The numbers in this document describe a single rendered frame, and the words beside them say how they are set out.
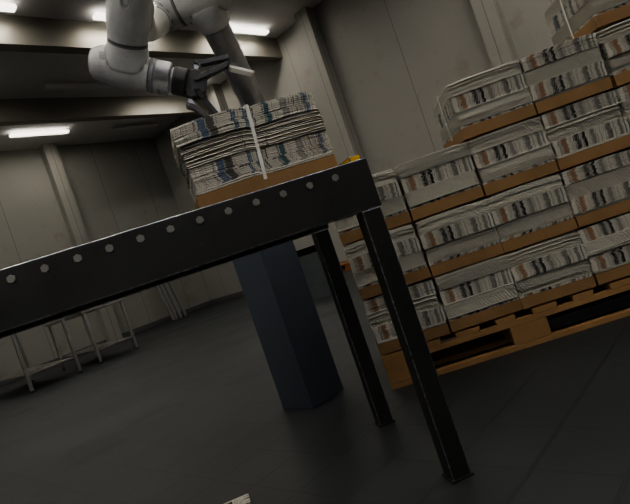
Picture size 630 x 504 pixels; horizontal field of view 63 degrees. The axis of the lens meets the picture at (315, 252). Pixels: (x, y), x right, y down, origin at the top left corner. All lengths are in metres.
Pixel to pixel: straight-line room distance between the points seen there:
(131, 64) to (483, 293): 1.46
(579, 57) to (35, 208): 12.38
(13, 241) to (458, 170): 11.84
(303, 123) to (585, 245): 1.27
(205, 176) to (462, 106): 1.15
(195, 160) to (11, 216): 12.08
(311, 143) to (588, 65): 1.26
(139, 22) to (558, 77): 1.51
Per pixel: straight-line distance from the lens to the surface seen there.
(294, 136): 1.36
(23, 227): 13.32
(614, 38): 2.36
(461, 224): 2.07
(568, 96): 2.24
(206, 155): 1.32
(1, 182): 13.53
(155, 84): 1.50
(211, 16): 1.99
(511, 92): 2.18
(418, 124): 9.40
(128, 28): 1.46
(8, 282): 1.20
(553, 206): 2.17
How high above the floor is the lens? 0.64
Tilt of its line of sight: 1 degrees down
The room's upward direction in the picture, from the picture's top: 19 degrees counter-clockwise
